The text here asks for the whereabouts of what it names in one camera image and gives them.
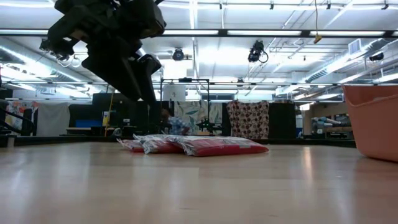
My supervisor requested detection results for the black partition panel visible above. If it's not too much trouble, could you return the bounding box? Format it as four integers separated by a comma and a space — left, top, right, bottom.
136, 100, 170, 134

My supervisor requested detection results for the leaf print cloth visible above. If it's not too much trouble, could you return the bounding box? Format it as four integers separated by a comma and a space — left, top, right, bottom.
173, 100, 223, 135

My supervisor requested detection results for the yellow hanging hook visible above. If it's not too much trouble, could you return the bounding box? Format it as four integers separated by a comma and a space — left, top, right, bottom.
313, 0, 323, 44

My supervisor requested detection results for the white hanging cloth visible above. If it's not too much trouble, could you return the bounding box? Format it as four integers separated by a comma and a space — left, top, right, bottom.
36, 102, 71, 137

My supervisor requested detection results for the red popcorn bag clear wrap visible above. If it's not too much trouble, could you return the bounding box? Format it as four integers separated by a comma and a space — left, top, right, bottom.
169, 135, 270, 157
117, 138, 146, 153
133, 134, 185, 155

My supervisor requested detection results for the cluttered background workbench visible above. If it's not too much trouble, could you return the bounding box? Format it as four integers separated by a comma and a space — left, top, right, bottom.
310, 111, 354, 140

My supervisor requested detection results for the yellow pole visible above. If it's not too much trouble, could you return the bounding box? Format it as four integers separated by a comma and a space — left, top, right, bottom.
104, 91, 115, 138

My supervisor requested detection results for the orange plastic basket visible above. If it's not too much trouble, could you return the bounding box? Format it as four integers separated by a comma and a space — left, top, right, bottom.
341, 83, 398, 163

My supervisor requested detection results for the person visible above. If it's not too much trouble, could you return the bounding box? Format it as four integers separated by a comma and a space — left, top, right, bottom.
160, 108, 191, 136

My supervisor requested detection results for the black curved stand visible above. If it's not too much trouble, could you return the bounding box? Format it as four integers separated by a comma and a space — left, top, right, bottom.
0, 99, 35, 138

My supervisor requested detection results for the black ceiling camera white cable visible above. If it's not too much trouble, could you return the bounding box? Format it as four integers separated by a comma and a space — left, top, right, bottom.
39, 39, 71, 62

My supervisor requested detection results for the white ceiling vent box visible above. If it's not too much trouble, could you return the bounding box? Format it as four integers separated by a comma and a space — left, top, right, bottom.
348, 38, 363, 55

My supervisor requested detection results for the small black tripod device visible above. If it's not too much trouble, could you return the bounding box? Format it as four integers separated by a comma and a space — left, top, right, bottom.
195, 118, 223, 134

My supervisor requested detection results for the floral print cloth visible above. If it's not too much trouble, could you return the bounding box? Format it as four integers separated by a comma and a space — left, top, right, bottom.
5, 101, 40, 131

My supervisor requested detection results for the circle print cloth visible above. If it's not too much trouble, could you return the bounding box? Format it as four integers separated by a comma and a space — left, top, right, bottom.
226, 100, 270, 140

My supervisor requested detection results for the black box with blue strip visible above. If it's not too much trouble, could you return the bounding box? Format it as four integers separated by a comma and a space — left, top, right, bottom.
68, 104, 103, 128

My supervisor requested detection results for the black metal frame stand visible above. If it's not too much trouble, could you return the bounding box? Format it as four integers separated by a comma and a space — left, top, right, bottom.
160, 77, 211, 134

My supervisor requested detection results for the black overhead light bar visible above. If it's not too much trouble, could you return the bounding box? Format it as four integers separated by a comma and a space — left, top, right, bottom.
0, 29, 398, 39

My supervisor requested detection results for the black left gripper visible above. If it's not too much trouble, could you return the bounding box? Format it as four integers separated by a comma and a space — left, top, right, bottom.
48, 0, 162, 105

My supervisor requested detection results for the black overhead camera with cable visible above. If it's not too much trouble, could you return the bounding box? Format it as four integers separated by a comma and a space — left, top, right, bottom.
248, 39, 269, 64

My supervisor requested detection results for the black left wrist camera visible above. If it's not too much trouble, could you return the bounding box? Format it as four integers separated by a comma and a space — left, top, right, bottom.
126, 0, 167, 40

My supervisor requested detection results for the black cabinet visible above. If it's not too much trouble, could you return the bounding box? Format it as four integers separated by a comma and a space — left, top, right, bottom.
268, 102, 297, 140

